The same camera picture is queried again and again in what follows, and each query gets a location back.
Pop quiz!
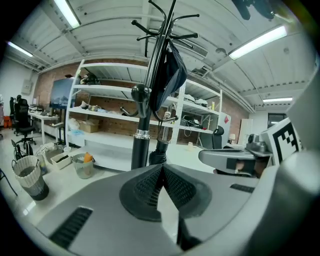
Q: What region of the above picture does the small white plastic bag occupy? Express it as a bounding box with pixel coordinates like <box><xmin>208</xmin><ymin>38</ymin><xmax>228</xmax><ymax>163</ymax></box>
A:
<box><xmin>67</xmin><ymin>117</ymin><xmax>81</xmax><ymax>131</ymax></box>

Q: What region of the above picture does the white metal shelving unit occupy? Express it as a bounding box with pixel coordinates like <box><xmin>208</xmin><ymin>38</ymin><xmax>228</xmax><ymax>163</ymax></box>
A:
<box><xmin>64</xmin><ymin>59</ymin><xmax>224</xmax><ymax>173</ymax></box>

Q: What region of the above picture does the small cluttered cardboard box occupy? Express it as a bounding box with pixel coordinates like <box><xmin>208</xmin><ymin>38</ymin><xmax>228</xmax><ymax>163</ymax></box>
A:
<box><xmin>34</xmin><ymin>142</ymin><xmax>65</xmax><ymax>161</ymax></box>

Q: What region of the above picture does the white rectangular bin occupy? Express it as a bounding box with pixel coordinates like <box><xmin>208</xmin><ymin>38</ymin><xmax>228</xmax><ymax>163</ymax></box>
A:
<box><xmin>49</xmin><ymin>152</ymin><xmax>72</xmax><ymax>171</ymax></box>

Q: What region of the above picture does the ceiling air conditioner vent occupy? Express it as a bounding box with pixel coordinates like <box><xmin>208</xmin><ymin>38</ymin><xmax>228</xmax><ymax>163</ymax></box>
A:
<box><xmin>172</xmin><ymin>37</ymin><xmax>209</xmax><ymax>58</ymax></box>

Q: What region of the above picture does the large flat screen television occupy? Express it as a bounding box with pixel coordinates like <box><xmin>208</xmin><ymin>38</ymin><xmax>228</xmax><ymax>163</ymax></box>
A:
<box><xmin>49</xmin><ymin>78</ymin><xmax>77</xmax><ymax>110</ymax></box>

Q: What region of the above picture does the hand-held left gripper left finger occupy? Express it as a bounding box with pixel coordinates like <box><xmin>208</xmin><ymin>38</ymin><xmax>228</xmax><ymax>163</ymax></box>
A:
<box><xmin>34</xmin><ymin>163</ymin><xmax>185</xmax><ymax>256</ymax></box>

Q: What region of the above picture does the black metal frame with cables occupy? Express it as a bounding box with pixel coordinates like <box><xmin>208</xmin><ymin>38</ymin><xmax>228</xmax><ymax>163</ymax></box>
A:
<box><xmin>11</xmin><ymin>139</ymin><xmax>35</xmax><ymax>161</ymax></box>

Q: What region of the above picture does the dark jacket on rack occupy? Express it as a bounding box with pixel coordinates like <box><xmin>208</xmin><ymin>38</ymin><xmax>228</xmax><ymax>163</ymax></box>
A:
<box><xmin>149</xmin><ymin>39</ymin><xmax>188</xmax><ymax>113</ymax></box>

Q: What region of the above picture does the black coat rack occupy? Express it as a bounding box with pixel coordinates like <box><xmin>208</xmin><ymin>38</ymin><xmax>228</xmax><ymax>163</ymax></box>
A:
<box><xmin>119</xmin><ymin>0</ymin><xmax>201</xmax><ymax>171</ymax></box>

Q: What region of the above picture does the fluorescent ceiling light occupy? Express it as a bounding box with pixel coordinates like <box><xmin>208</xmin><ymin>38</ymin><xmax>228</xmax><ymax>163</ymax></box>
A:
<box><xmin>53</xmin><ymin>0</ymin><xmax>82</xmax><ymax>29</ymax></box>
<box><xmin>227</xmin><ymin>24</ymin><xmax>288</xmax><ymax>61</ymax></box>
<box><xmin>262</xmin><ymin>96</ymin><xmax>293</xmax><ymax>104</ymax></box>
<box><xmin>6</xmin><ymin>41</ymin><xmax>35</xmax><ymax>58</ymax></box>

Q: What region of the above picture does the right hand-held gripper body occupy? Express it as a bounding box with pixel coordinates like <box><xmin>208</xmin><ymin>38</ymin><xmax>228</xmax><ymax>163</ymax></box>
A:
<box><xmin>226</xmin><ymin>117</ymin><xmax>302</xmax><ymax>177</ymax></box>

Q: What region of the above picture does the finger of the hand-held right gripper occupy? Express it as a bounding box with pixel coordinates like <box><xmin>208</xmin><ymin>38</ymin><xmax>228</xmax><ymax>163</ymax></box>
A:
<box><xmin>198</xmin><ymin>148</ymin><xmax>256</xmax><ymax>171</ymax></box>

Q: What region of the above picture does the green mesh waste basket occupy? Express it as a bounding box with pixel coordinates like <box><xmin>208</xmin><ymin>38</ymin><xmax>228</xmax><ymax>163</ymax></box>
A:
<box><xmin>71</xmin><ymin>152</ymin><xmax>95</xmax><ymax>180</ymax></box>

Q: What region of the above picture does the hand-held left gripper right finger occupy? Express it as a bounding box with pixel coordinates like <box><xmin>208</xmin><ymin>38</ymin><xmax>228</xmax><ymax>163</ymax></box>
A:
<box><xmin>163</xmin><ymin>149</ymin><xmax>319</xmax><ymax>249</ymax></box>

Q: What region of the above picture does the white table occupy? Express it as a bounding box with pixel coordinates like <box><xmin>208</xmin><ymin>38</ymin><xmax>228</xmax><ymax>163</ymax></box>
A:
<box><xmin>166</xmin><ymin>144</ymin><xmax>248</xmax><ymax>174</ymax></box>

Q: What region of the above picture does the grey wall electrical box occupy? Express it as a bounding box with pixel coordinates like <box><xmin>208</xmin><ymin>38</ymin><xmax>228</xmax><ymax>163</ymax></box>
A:
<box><xmin>21</xmin><ymin>79</ymin><xmax>34</xmax><ymax>95</ymax></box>

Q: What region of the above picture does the grey white woven basket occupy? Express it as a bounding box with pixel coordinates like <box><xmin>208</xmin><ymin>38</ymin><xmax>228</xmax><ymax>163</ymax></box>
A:
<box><xmin>11</xmin><ymin>155</ymin><xmax>50</xmax><ymax>201</ymax></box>

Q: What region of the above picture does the white panel red sticker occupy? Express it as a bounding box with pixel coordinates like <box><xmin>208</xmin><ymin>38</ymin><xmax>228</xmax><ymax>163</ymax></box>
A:
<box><xmin>219</xmin><ymin>111</ymin><xmax>232</xmax><ymax>143</ymax></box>

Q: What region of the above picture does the black mesh office chair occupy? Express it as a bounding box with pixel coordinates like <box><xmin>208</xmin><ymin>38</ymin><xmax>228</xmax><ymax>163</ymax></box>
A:
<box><xmin>211</xmin><ymin>125</ymin><xmax>225</xmax><ymax>150</ymax></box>
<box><xmin>12</xmin><ymin>97</ymin><xmax>37</xmax><ymax>146</ymax></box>

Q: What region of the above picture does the white desk with clutter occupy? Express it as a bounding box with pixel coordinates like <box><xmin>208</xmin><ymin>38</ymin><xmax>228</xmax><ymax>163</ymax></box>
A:
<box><xmin>27</xmin><ymin>111</ymin><xmax>66</xmax><ymax>146</ymax></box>

